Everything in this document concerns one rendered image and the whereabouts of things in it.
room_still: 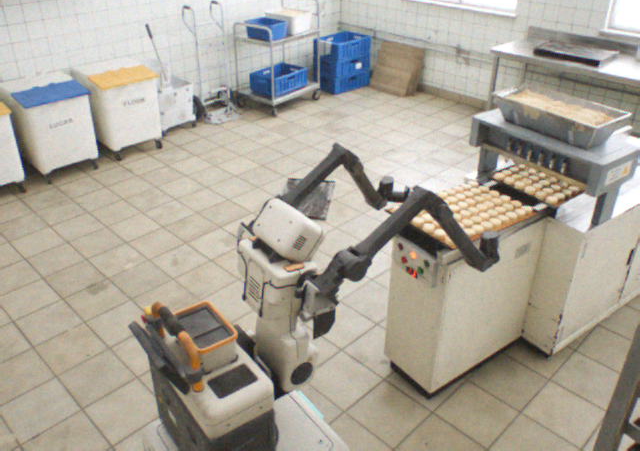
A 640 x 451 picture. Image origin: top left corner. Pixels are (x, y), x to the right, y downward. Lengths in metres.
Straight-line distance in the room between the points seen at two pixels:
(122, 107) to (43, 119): 0.69
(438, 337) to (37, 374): 2.06
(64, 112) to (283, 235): 3.51
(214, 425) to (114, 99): 3.86
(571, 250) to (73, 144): 3.96
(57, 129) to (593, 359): 4.21
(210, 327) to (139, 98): 3.66
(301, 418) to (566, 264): 1.43
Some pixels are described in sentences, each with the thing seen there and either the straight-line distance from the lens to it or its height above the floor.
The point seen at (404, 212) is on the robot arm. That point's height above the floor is 1.25.
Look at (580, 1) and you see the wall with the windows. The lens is 6.16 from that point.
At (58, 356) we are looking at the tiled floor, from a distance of 3.49.
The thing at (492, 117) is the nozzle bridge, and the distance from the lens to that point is 3.10.
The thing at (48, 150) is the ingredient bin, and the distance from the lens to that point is 5.24.
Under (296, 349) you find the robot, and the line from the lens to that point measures 2.18.
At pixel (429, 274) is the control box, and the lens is 2.53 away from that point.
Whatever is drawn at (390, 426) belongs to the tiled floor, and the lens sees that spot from 2.92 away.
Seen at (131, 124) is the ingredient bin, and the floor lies 0.32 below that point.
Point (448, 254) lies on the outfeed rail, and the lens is 2.45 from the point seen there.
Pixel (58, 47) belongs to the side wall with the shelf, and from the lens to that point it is 5.79.
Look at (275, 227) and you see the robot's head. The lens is 1.95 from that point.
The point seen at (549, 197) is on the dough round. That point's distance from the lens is 2.95.
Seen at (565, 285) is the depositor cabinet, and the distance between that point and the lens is 3.06.
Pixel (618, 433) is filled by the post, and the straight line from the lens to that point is 1.16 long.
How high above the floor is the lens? 2.23
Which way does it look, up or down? 30 degrees down
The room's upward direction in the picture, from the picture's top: straight up
